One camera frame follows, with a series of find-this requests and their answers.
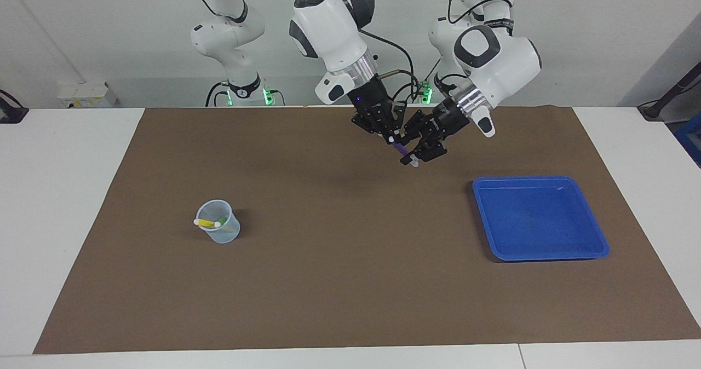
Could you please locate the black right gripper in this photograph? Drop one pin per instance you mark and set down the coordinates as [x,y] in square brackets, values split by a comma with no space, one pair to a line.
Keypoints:
[372,101]

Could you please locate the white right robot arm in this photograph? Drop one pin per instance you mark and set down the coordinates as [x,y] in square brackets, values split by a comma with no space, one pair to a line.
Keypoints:
[334,24]

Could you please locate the yellow pen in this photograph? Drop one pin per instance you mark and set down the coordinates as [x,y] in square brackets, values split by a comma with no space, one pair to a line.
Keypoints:
[207,224]

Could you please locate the brown table mat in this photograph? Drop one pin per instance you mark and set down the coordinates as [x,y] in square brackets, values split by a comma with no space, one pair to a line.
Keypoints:
[350,276]

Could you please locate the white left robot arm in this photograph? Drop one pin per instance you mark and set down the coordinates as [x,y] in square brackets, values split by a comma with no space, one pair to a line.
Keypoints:
[493,57]

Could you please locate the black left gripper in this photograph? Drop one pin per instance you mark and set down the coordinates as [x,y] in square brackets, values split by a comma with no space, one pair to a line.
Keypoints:
[449,120]

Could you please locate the blue box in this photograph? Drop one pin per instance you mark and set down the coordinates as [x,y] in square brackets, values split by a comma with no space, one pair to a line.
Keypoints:
[691,139]

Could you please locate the purple pen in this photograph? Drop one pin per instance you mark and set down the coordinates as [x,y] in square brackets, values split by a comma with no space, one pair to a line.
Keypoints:
[401,149]

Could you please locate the black table clamp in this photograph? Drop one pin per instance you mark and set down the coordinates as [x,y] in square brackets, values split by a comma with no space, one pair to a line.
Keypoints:
[11,111]

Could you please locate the black clamp with pole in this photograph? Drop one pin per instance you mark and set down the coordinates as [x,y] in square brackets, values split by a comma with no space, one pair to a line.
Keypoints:
[654,109]

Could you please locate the blue plastic tray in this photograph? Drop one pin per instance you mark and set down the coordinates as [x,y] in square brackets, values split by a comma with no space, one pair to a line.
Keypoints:
[539,221]

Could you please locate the translucent plastic cup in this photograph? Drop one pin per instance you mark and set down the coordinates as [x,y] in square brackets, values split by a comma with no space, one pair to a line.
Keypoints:
[227,235]

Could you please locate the white power strip box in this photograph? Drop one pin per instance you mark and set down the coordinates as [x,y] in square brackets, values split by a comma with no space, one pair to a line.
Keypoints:
[87,95]

